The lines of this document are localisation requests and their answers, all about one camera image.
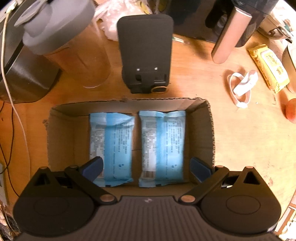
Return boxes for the red yellow apple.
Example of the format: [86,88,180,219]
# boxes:
[285,98,296,123]

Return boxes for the yellow wet wipes pack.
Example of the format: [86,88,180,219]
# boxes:
[247,44,290,94]

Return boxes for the open cardboard box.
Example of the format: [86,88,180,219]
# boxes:
[47,97,215,198]

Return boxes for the white enamel bowl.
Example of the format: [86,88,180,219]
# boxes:
[282,43,296,93]

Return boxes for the grey rice cooker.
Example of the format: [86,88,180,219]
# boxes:
[4,1,59,103]

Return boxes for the dark blue air fryer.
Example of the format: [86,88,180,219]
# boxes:
[148,0,277,64]

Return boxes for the blue snack pack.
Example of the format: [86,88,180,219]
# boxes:
[89,113,135,187]
[138,110,186,188]

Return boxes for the black usb cable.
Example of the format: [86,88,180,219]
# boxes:
[0,101,20,197]

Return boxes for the black phone stand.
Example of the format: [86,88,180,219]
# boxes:
[117,15,174,94]

